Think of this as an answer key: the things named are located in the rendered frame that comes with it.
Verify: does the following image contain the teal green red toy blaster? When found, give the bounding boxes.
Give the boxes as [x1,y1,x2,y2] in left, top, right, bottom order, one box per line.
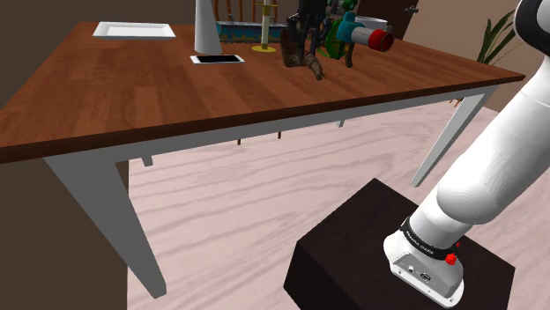
[323,0,396,69]

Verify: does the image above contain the white phone black screen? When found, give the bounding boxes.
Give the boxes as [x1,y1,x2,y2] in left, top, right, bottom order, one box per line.
[190,54,246,66]

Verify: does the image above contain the dark robot stand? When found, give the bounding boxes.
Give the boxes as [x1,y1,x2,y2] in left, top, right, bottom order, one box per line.
[283,178,516,310]

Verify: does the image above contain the brown wooden table grey legs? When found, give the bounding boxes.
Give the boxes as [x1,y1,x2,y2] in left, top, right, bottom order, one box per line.
[0,21,526,299]

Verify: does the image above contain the brown figure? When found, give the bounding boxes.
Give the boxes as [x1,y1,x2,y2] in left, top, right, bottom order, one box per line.
[279,28,328,82]

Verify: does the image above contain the green potted plant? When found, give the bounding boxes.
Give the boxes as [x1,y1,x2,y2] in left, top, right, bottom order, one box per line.
[475,10,517,66]

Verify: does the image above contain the white cone vase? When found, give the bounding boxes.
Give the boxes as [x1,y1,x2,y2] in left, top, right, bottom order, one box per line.
[194,0,224,55]

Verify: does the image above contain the white bowl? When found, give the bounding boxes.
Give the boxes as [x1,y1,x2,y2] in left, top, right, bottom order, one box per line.
[354,15,390,32]

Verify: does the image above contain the blue patterned long box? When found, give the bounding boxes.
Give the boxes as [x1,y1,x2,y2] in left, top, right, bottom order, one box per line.
[216,20,288,44]

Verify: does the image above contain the brown wooden slatted chair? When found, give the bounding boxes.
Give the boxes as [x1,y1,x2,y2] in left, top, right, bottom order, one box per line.
[212,0,260,24]

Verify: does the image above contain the white square plate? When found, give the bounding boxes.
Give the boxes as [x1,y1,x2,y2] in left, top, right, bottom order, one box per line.
[92,21,177,41]

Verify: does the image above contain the yellow base candle holder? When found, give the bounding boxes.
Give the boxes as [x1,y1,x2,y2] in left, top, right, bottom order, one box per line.
[251,0,280,54]

